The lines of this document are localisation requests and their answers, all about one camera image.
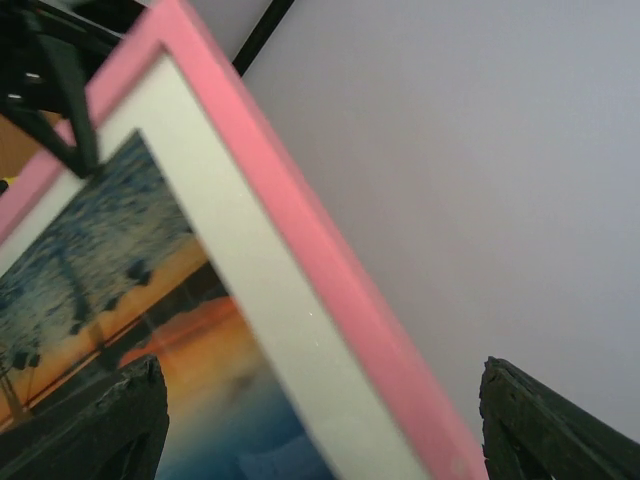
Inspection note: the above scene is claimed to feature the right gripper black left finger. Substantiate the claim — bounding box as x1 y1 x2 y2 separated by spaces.
1 355 169 479

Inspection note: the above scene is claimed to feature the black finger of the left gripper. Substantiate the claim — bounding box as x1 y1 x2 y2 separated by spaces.
1 29 103 178

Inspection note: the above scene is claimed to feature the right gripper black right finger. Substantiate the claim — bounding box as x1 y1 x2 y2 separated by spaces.
479 357 639 479

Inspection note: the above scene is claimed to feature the sunset lake photo print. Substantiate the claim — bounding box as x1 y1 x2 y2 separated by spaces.
1 134 333 479

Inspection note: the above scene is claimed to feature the pink wooden picture frame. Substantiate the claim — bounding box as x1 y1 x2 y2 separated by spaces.
22 1 486 479

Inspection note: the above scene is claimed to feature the white mat board passepartout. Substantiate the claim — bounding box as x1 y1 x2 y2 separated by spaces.
1 53 428 479

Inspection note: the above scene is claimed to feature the yellow handled screwdriver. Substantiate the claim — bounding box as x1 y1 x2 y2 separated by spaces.
0 177 16 194

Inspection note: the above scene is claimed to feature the left black corner post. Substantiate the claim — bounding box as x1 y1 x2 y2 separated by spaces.
232 0 294 77

